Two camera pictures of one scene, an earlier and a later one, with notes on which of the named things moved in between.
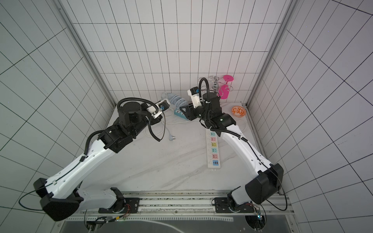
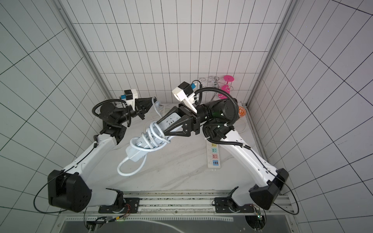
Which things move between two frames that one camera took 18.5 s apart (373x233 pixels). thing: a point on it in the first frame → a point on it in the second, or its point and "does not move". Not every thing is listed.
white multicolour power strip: (212, 152) does not move
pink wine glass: (225, 88) does not move
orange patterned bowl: (238, 111) does not move
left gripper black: (156, 121) → (148, 102)
